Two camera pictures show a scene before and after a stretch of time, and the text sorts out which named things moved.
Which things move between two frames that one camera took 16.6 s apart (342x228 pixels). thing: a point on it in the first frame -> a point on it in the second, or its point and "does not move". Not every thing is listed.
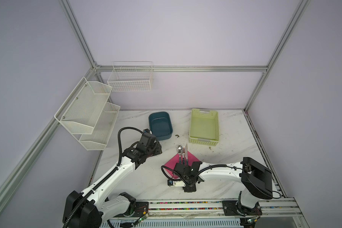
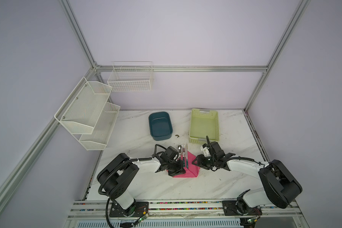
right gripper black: [189, 189] -> [200, 161]
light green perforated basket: [204, 128] does not move
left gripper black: [157, 147] -> [180, 169]
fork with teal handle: [183, 155] does not move
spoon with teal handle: [179, 148] does not move
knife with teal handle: [186, 154] does not move
